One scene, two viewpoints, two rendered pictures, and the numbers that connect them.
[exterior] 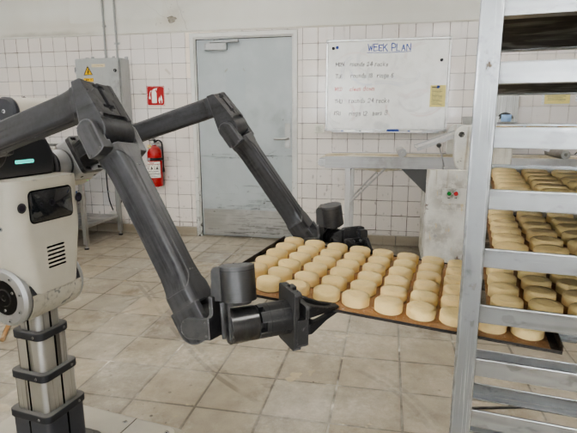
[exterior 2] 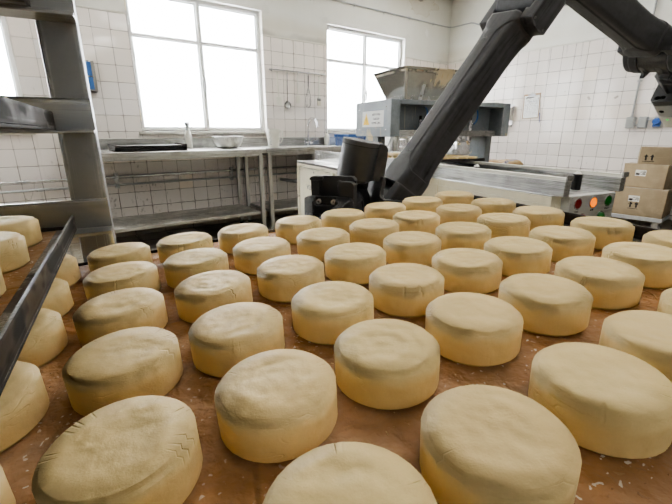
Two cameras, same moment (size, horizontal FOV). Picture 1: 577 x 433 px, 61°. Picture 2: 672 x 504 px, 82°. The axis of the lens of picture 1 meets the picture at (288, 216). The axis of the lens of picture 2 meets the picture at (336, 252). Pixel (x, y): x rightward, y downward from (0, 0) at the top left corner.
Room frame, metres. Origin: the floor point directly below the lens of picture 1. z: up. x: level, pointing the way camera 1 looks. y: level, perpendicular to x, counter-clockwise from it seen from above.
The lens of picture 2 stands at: (1.14, -0.40, 1.04)
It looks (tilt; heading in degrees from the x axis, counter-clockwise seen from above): 17 degrees down; 132
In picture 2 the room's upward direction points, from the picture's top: straight up
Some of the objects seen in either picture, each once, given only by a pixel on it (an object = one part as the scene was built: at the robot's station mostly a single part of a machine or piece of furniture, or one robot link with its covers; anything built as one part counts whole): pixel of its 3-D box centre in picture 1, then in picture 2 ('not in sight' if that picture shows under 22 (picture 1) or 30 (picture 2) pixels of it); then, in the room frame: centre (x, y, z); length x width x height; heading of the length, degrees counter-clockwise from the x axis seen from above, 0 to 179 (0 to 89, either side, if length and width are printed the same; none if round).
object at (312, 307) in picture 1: (313, 316); (323, 227); (0.80, -0.04, 0.92); 0.09 x 0.07 x 0.07; 115
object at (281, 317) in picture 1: (276, 318); (338, 209); (0.77, 0.02, 0.93); 0.07 x 0.07 x 0.10; 25
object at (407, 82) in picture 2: not in sight; (434, 88); (0.10, 1.50, 1.25); 0.56 x 0.29 x 0.14; 67
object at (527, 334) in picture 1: (527, 329); not in sight; (0.74, -0.39, 0.92); 0.05 x 0.05 x 0.02
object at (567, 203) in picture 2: not in sight; (586, 213); (0.90, 1.16, 0.77); 0.24 x 0.04 x 0.14; 67
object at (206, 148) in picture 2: not in sight; (253, 172); (-2.47, 2.25, 0.61); 3.40 x 0.70 x 1.22; 78
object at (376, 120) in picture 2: not in sight; (431, 138); (0.10, 1.50, 1.01); 0.72 x 0.33 x 0.34; 67
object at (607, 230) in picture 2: (276, 254); (600, 232); (1.09, 0.03, 0.95); 0.05 x 0.05 x 0.02
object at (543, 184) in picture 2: not in sight; (395, 164); (-0.06, 1.41, 0.87); 2.01 x 0.03 x 0.07; 157
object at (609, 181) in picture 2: not in sight; (437, 162); (0.06, 1.68, 0.87); 2.01 x 0.03 x 0.07; 157
